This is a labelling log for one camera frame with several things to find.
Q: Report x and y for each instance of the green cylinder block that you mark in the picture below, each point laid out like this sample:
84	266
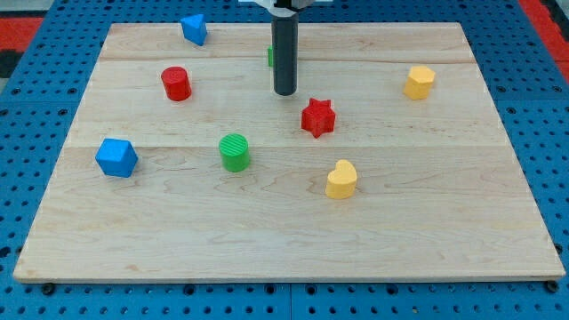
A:
234	152

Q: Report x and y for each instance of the red star block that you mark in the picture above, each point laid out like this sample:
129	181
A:
318	117

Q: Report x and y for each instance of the yellow heart block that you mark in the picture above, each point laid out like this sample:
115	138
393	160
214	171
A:
342	180

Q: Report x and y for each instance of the wooden board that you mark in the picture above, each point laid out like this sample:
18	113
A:
440	195

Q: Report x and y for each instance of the green block behind rod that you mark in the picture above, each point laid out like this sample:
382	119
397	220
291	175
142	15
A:
270	56

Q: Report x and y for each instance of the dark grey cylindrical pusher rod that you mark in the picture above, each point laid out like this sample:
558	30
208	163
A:
285	54

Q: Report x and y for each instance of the red cylinder block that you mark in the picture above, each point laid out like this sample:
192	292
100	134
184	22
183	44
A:
176	83

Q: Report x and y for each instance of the yellow hexagon block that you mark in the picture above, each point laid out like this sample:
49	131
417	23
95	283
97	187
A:
419	82

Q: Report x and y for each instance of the blue triangle block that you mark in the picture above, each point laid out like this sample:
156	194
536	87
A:
194	29

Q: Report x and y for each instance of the blue cube block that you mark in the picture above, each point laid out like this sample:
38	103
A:
116	157

